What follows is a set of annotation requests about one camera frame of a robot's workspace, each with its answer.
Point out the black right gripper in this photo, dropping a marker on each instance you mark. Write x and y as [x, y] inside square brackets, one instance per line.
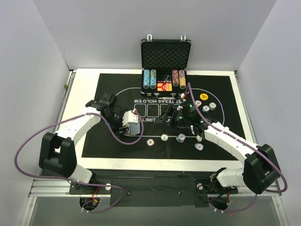
[174, 117]

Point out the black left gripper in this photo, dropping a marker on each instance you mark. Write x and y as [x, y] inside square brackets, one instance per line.
[121, 128]

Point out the grey poker chip stack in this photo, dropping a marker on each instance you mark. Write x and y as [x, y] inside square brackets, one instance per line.
[164, 137]

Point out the blue poker chip stack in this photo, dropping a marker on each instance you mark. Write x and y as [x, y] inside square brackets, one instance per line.
[180, 138]

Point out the red poker chip stack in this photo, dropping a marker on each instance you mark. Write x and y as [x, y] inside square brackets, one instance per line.
[150, 142]

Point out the grey chips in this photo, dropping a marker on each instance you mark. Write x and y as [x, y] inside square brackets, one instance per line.
[199, 138]
[212, 106]

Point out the blue chips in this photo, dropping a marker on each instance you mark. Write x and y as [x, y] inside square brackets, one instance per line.
[199, 146]
[206, 108]

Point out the yellow big blind button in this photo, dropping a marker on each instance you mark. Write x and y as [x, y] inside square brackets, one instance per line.
[203, 96]

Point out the blue playing card deck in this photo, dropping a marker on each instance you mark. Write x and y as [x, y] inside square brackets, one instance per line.
[133, 130]

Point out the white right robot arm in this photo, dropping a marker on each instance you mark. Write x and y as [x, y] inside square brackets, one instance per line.
[260, 168]

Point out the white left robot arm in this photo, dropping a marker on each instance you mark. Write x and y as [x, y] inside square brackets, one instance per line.
[58, 154]

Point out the black poker felt mat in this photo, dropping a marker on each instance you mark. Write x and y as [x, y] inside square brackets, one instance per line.
[99, 143]

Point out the red playing card box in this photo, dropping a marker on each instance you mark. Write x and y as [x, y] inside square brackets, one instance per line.
[164, 87]

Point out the red chip row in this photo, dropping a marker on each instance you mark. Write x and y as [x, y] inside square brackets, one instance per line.
[175, 78]

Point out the clear dealer button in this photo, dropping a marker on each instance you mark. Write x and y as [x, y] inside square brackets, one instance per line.
[167, 77]

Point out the light blue chip row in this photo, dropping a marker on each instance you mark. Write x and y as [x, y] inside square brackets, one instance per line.
[146, 79]

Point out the purple yellow chip row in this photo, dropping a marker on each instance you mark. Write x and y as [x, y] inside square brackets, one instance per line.
[182, 79]

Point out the green chip row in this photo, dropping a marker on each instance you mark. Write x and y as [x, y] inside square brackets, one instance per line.
[153, 79]

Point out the aluminium poker chip case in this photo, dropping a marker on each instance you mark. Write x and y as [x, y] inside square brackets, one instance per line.
[164, 56]

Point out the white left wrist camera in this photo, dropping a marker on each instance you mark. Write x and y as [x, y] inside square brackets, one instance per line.
[129, 118]

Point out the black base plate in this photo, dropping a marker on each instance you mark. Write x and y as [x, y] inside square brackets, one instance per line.
[163, 200]

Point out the aluminium frame rail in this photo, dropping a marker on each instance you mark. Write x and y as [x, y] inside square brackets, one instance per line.
[179, 185]

